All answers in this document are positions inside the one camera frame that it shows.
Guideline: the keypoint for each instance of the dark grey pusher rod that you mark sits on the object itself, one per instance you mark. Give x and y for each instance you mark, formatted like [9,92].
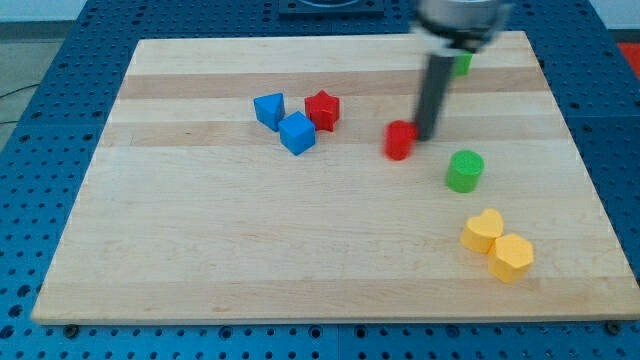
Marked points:
[435,82]

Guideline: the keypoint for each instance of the red cylinder block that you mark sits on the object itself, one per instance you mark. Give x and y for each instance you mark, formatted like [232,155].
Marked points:
[399,138]

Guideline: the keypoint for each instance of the green block behind arm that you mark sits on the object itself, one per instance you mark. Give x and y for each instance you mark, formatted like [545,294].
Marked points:
[462,64]

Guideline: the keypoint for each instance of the green cylinder block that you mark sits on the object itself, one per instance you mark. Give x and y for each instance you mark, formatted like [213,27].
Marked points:
[464,171]

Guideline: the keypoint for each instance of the red star block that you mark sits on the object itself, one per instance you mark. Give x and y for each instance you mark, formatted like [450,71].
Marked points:
[323,110]

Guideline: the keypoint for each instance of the blue cube block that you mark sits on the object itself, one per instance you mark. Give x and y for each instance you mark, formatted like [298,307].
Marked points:
[297,133]

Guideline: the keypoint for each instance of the yellow heart block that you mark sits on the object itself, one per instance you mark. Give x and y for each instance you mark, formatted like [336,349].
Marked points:
[480,232]

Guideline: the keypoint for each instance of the blue triangle block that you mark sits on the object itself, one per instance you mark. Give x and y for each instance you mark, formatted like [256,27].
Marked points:
[270,110]

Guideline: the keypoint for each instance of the wooden board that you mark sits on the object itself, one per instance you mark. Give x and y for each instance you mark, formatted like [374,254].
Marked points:
[193,212]

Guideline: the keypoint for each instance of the yellow hexagon block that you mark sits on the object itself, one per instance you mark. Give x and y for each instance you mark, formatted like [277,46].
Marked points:
[510,258]

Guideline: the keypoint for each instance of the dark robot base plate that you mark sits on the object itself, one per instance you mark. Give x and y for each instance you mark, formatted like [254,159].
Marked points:
[330,7]

